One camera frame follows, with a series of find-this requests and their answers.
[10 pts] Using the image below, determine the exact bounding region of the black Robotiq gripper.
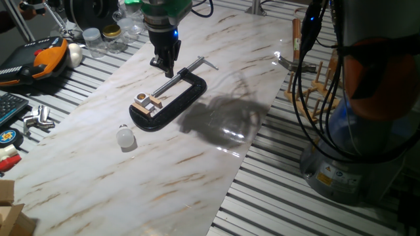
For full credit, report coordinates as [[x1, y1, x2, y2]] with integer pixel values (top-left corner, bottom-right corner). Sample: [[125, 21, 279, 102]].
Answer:
[[147, 28, 182, 79]]

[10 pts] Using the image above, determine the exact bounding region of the white light bulb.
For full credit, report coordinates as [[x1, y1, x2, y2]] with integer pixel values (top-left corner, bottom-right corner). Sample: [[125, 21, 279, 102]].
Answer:
[[115, 123, 136, 148]]

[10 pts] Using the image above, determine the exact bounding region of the person's forearm dark sleeve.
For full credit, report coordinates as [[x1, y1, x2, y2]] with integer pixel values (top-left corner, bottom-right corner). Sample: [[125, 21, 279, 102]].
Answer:
[[0, 9, 20, 33]]

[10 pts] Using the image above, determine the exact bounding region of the person's bare hand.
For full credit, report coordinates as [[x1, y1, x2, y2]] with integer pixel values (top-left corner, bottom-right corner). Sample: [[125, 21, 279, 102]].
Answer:
[[18, 1, 37, 21]]

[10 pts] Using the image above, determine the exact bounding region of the small wooden clamp pad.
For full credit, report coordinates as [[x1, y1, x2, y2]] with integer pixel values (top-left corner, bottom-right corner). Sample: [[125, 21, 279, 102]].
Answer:
[[149, 94, 164, 109], [131, 102, 151, 116]]

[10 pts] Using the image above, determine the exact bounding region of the black metal C-clamp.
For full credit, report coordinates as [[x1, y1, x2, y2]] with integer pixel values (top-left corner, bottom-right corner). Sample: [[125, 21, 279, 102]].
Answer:
[[128, 56, 220, 132]]

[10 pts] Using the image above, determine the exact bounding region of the clear plastic bottle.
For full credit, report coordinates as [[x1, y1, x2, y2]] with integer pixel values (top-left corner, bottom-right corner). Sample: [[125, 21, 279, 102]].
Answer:
[[113, 9, 145, 45]]

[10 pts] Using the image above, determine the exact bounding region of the glass jar yellow lid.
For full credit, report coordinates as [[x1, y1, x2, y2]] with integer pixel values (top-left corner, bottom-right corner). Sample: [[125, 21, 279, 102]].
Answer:
[[101, 24, 128, 55]]

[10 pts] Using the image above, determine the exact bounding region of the clear plastic jar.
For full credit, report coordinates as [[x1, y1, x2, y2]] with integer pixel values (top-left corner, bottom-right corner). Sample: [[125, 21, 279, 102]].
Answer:
[[82, 28, 108, 59]]

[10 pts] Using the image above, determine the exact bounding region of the white egg shaped object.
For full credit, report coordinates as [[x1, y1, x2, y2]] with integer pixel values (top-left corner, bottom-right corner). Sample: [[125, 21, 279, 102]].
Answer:
[[67, 42, 83, 69]]

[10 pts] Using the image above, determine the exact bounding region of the black filament spool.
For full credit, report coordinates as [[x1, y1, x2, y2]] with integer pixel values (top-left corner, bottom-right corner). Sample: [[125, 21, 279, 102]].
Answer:
[[64, 0, 119, 32]]

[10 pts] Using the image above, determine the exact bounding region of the thin metal rod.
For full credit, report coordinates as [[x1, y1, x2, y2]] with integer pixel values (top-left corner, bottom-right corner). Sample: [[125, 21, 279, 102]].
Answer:
[[42, 1, 75, 39]]

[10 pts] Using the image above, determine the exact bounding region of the marble pattern table sheet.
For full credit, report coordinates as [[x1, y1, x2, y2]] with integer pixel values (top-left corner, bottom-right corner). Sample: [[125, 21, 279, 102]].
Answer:
[[3, 1, 296, 236]]

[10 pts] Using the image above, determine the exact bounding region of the black orange teach pendant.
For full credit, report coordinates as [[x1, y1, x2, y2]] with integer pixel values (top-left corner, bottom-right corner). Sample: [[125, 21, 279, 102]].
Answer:
[[0, 36, 70, 88]]

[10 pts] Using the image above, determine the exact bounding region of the silver metal pipe fitting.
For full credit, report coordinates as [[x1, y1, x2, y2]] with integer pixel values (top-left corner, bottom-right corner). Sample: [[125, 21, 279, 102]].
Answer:
[[22, 115, 56, 134], [36, 104, 51, 123]]

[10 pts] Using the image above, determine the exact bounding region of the wooden peg rack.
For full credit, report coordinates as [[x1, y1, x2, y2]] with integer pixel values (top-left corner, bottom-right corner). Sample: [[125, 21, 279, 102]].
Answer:
[[283, 60, 341, 125]]

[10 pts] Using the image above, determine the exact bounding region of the slanted aluminium stand leg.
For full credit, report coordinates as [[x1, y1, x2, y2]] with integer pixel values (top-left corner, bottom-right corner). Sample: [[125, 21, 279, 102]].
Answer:
[[3, 0, 36, 43]]

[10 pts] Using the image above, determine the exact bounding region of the black computer keyboard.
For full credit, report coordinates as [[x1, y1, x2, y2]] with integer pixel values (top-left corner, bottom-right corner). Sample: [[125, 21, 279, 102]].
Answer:
[[0, 92, 30, 128]]

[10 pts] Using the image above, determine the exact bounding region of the open brown cardboard box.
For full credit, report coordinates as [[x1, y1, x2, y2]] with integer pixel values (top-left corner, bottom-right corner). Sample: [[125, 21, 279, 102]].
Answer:
[[0, 179, 37, 236]]

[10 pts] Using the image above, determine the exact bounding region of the upright aluminium post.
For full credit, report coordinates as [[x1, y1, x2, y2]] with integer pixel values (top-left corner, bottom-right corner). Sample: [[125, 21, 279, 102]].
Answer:
[[245, 0, 267, 16]]

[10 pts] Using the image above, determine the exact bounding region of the hammer with wooden handle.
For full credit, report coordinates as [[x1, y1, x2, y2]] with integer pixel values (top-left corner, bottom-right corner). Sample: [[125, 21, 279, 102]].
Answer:
[[278, 18, 318, 73]]

